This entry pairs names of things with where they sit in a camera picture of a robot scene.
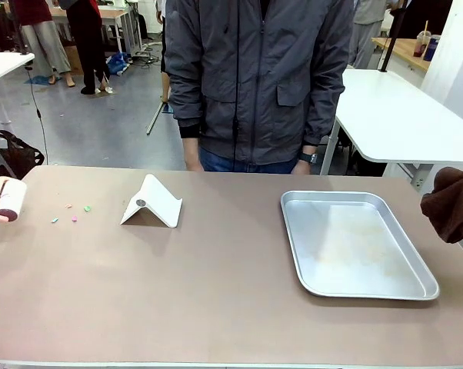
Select dark brown towel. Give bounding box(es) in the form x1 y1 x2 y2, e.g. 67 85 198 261
420 167 463 244

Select pink handled lint roller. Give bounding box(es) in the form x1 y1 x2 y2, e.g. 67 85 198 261
0 176 28 224

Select person's left forearm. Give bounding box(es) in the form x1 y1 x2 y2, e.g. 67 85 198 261
301 82 348 155

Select person's right forearm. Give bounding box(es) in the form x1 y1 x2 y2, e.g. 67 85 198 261
168 82 205 139

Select person's right hand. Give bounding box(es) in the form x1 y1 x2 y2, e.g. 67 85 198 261
182 136 205 172

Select white table with metal legs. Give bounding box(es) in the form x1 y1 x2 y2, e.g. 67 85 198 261
318 68 463 190

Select silver metal baking tray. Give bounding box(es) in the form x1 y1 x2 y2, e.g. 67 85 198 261
280 191 440 301

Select wooden top workbench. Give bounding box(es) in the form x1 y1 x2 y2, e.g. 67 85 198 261
371 37 432 75

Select plastic cup with red drink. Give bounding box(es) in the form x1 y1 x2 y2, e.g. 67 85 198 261
415 21 432 58

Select black metal pole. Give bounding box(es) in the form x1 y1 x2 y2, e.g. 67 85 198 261
378 6 405 74

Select bystander in grey clothes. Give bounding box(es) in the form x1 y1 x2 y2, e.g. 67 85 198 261
348 0 388 70

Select person in grey jacket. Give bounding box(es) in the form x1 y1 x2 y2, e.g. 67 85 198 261
164 0 355 166

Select blue jeans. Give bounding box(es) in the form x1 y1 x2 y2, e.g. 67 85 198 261
198 147 300 175

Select white folded plastic stand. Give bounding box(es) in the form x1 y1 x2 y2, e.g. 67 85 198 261
119 173 183 230

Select metal bar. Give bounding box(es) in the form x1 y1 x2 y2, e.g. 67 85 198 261
145 101 165 136

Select blue plastic bag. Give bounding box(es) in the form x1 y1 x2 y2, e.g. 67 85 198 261
106 52 132 76

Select wooden table with white legs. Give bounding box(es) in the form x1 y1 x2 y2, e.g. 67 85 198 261
48 5 142 55

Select bystander in black trousers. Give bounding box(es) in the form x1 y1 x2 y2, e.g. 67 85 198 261
65 0 114 96

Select brown cardboard box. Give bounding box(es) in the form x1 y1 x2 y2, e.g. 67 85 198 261
64 45 85 76

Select bystander in grey trousers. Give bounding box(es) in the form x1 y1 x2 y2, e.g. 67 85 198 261
11 0 77 88

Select black tote bag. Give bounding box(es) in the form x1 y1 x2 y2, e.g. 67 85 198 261
0 129 46 181

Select small white table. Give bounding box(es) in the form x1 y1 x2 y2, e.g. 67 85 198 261
0 52 35 125

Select black hanging cable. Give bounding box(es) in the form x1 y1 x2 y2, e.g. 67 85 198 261
22 65 50 166

